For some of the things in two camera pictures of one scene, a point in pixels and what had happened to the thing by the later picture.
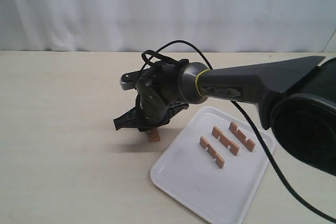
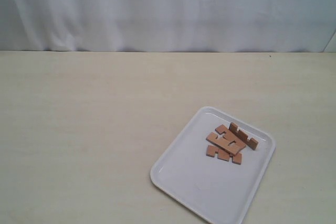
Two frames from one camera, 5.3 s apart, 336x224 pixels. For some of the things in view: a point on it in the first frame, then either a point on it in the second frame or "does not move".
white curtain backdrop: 214,12 does not move
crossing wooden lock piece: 154,135 to 232,148
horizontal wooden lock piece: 233,148 to 231,137
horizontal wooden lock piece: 219,161 to 222,155
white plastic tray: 213,167 does not move
